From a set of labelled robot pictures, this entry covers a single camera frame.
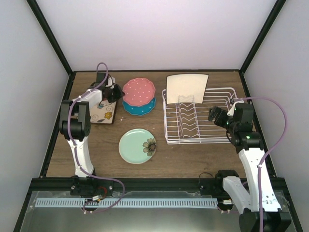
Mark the floral square plate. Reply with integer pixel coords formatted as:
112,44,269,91
90,100,117,125

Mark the pink polka dot plate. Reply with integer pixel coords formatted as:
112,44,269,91
123,78,155,107

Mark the blue polka dot plate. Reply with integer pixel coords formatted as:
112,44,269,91
122,97,156,116

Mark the mint green flower plate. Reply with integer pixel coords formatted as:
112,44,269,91
118,129,157,164

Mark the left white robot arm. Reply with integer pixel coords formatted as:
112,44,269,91
59,72,124,177

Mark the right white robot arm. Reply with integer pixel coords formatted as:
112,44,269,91
208,101,292,232

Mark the plain cream square plate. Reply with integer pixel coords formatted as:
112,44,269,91
166,73,209,104

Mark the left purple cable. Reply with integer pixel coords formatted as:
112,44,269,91
69,62,126,214

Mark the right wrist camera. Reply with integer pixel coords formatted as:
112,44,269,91
230,98,244,110

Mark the white wire dish rack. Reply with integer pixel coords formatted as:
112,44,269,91
162,87,237,145

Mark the black aluminium frame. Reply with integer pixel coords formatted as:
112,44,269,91
14,0,303,232

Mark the light blue slotted cable duct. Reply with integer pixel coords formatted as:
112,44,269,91
35,198,218,209

